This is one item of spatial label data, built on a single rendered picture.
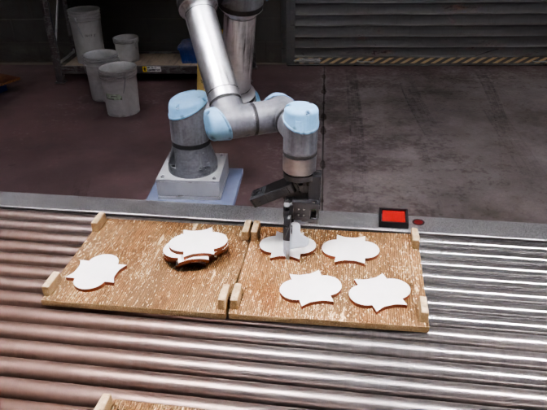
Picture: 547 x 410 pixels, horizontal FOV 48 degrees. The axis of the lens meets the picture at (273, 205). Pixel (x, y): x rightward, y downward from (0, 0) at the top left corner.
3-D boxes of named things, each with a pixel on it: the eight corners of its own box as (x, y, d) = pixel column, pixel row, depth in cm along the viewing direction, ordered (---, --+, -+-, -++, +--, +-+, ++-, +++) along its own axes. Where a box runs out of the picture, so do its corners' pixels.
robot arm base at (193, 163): (176, 154, 196) (173, 126, 191) (222, 157, 194) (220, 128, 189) (162, 176, 184) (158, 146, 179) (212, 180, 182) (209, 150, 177)
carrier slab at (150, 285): (102, 223, 165) (102, 217, 164) (254, 231, 159) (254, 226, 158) (41, 305, 134) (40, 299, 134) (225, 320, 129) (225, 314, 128)
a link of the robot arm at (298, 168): (281, 159, 133) (285, 144, 140) (280, 178, 136) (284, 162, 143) (315, 162, 132) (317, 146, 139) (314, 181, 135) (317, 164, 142)
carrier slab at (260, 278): (255, 231, 159) (254, 225, 158) (417, 239, 154) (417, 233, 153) (228, 319, 129) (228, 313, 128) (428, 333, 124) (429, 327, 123)
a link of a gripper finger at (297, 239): (307, 263, 141) (310, 224, 140) (281, 261, 142) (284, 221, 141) (308, 261, 144) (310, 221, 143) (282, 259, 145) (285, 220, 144)
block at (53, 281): (54, 281, 140) (52, 270, 138) (63, 281, 140) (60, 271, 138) (42, 296, 135) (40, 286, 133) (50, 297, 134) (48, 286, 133)
